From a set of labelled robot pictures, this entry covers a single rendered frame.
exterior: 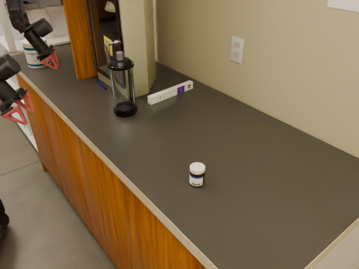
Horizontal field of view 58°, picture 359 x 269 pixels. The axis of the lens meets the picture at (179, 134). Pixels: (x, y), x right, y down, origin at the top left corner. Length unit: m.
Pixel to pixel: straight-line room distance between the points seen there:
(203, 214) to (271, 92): 0.71
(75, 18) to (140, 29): 0.40
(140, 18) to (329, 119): 0.87
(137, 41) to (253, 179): 0.79
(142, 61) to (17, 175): 1.63
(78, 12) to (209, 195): 1.14
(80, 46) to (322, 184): 1.30
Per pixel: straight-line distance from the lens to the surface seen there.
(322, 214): 1.03
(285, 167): 1.16
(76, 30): 1.76
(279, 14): 1.37
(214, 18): 1.61
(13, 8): 1.68
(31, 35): 1.70
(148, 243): 1.26
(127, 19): 1.45
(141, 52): 1.51
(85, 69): 1.83
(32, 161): 2.93
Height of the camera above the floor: 1.63
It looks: 33 degrees down
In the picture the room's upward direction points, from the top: straight up
